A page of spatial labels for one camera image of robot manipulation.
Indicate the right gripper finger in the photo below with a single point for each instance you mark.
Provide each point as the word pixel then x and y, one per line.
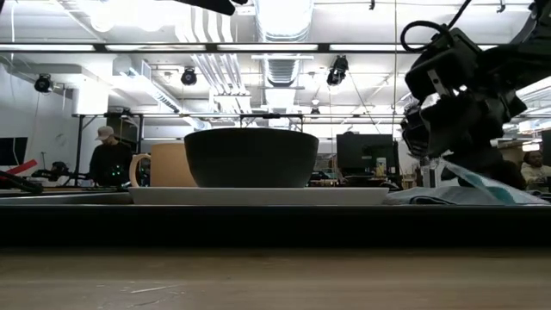
pixel 458 170
pixel 505 174

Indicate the cutlery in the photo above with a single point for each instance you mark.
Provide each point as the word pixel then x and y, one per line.
pixel 430 196

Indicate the black bowl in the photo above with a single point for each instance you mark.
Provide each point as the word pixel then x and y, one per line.
pixel 251 157

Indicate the orange plastic mug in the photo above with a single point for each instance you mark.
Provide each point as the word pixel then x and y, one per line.
pixel 170 165

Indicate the white round plate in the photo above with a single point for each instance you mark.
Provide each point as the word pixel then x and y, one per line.
pixel 258 196

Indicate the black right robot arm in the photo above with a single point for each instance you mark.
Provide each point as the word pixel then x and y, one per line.
pixel 529 56

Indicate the black plastic serving tray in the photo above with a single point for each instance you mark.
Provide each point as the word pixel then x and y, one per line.
pixel 275 224

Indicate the person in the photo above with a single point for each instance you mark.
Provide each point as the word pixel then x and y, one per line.
pixel 536 170
pixel 111 159
pixel 60 169

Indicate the black ceiling spotlight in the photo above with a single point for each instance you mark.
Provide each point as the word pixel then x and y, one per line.
pixel 43 83
pixel 338 71
pixel 188 76

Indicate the black computer monitor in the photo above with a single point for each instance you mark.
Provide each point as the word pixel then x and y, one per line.
pixel 366 150

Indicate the red bar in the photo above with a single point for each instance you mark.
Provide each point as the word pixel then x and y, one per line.
pixel 19 167

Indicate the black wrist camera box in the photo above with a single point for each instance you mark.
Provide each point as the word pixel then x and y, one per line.
pixel 443 64

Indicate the black metal rig frame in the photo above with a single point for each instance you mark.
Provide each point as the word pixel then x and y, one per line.
pixel 271 116

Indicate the black wall screen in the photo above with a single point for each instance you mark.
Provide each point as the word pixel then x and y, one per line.
pixel 13 150

